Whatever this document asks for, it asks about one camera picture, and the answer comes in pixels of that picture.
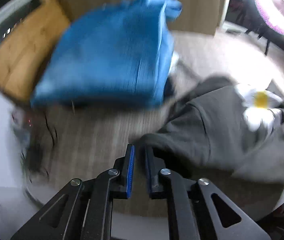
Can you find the dark grey daisy t-shirt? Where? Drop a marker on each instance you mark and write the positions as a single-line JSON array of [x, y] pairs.
[[226, 127]]

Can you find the blue folded garment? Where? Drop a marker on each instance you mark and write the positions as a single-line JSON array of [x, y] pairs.
[[120, 52]]

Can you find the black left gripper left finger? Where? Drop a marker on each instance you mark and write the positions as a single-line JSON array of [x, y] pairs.
[[122, 184]]

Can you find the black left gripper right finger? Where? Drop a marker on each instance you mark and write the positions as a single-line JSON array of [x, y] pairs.
[[153, 165]]

